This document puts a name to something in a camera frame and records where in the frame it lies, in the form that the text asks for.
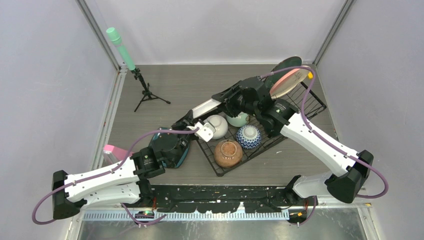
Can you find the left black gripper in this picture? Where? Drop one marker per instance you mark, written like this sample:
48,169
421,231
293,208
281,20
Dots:
185,121

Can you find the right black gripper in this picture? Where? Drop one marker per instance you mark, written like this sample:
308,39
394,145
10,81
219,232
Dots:
229,95

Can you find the teal square plate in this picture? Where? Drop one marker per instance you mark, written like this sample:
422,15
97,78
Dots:
154,145

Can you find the cream bowl red rim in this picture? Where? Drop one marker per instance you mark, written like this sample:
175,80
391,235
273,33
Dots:
220,124

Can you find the light green bowl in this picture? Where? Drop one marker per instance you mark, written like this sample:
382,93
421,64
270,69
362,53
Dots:
238,121

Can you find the black wire dish rack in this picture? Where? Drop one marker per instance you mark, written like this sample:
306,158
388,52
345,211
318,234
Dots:
266,144

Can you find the blue white patterned bowl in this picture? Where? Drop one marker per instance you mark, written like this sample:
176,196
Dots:
249,137

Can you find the brown speckled bowl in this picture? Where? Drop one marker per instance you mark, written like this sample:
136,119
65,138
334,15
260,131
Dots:
228,153

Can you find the pink cream plate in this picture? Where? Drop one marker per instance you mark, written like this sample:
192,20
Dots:
289,81

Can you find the blue floral plate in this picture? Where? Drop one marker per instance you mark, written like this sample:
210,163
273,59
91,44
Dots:
288,62

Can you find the red plate blue flower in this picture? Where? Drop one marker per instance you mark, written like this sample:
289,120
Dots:
205,107

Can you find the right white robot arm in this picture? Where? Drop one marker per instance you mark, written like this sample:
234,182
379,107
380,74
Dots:
348,168

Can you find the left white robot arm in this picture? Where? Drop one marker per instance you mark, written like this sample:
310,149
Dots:
126,181

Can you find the pink box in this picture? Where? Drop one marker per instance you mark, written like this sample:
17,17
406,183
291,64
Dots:
112,154

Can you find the green microphone on tripod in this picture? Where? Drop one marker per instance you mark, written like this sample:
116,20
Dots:
117,41

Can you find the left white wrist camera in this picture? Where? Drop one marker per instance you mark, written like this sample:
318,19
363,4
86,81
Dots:
205,131

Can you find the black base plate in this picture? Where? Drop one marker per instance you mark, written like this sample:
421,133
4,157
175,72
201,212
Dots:
219,199

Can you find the black wire rack side tray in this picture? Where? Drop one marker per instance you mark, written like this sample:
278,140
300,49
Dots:
313,104

